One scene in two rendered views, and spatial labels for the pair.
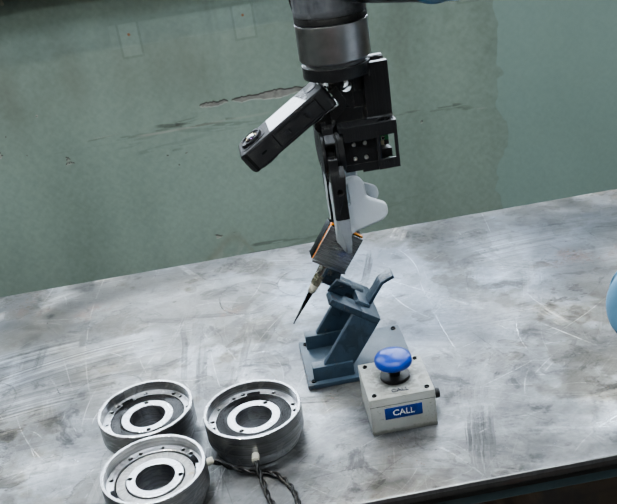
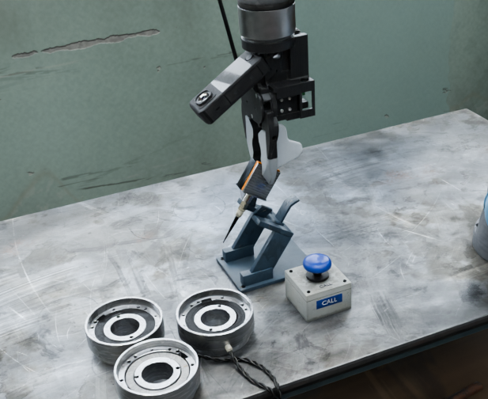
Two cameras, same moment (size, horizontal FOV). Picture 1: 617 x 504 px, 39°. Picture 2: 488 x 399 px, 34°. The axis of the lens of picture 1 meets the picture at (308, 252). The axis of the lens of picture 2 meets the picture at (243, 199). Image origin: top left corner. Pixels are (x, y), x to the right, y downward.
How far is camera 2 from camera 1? 0.31 m
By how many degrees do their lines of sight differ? 16
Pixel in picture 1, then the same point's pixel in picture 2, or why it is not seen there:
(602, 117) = (343, 60)
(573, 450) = (454, 316)
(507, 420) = (400, 300)
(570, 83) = (319, 33)
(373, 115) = (295, 77)
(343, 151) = (276, 105)
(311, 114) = (254, 77)
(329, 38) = (273, 19)
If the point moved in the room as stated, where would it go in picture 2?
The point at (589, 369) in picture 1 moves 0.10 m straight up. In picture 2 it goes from (443, 258) to (447, 201)
